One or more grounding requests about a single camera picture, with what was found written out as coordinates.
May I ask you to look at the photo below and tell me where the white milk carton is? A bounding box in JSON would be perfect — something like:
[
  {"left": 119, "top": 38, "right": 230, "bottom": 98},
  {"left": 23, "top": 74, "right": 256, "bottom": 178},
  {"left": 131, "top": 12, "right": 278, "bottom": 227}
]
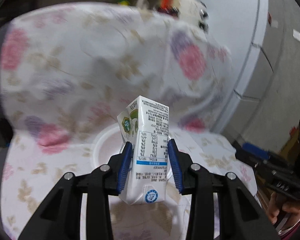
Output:
[{"left": 117, "top": 96, "right": 169, "bottom": 205}]

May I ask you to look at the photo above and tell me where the person right hand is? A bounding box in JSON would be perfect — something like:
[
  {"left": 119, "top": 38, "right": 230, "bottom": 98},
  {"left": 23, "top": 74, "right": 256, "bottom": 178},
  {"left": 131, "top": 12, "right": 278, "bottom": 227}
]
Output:
[{"left": 266, "top": 192, "right": 300, "bottom": 228}]

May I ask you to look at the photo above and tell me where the right gripper black tool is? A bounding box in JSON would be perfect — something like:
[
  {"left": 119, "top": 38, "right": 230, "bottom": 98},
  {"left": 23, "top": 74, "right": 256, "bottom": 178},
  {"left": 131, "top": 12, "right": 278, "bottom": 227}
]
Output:
[{"left": 235, "top": 142, "right": 300, "bottom": 200}]

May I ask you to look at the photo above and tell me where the orange instant noodle cup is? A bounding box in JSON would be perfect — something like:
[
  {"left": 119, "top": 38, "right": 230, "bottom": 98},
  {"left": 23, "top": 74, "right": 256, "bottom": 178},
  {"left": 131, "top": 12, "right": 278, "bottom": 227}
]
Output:
[{"left": 90, "top": 122, "right": 191, "bottom": 181}]

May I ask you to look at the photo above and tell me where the floral white cloth cover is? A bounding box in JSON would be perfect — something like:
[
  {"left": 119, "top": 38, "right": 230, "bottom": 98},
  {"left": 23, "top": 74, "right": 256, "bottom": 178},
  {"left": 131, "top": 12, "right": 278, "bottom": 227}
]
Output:
[{"left": 0, "top": 3, "right": 257, "bottom": 239}]

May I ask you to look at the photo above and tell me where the grey white refrigerator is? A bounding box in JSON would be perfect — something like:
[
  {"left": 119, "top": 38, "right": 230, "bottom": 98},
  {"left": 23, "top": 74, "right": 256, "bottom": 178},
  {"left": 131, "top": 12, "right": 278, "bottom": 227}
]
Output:
[{"left": 202, "top": 0, "right": 284, "bottom": 142}]

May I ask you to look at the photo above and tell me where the white rice cooker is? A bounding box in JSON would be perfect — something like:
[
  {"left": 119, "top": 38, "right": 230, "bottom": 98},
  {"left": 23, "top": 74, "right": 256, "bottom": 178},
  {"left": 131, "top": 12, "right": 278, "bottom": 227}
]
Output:
[{"left": 177, "top": 0, "right": 209, "bottom": 33}]

